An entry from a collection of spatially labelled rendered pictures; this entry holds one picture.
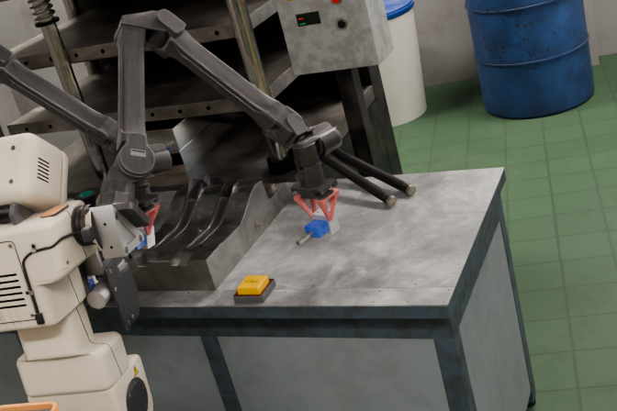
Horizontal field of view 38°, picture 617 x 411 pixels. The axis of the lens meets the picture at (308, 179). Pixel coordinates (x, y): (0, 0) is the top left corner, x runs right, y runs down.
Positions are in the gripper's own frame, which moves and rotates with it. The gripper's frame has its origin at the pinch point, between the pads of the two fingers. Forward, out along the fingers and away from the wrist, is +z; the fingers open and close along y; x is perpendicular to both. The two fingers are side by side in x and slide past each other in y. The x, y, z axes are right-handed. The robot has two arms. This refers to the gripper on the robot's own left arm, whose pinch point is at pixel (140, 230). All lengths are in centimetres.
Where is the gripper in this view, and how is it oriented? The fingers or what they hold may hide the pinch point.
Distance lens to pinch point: 232.8
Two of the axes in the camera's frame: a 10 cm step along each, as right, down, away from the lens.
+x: -3.9, 3.0, -8.7
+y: -9.2, -0.7, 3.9
